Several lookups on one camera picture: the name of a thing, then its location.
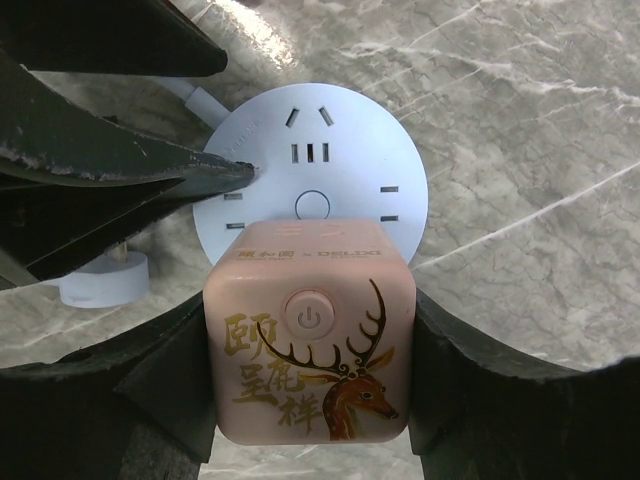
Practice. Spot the round blue power socket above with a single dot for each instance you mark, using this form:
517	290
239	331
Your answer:
319	151

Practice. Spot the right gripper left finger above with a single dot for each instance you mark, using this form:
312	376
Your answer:
137	406

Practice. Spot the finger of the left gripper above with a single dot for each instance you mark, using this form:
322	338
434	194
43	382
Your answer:
128	37
74	185

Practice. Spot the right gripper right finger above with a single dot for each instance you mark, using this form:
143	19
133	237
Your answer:
481	409

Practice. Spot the pink cube plug adapter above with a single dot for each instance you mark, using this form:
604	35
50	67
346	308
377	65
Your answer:
310	327

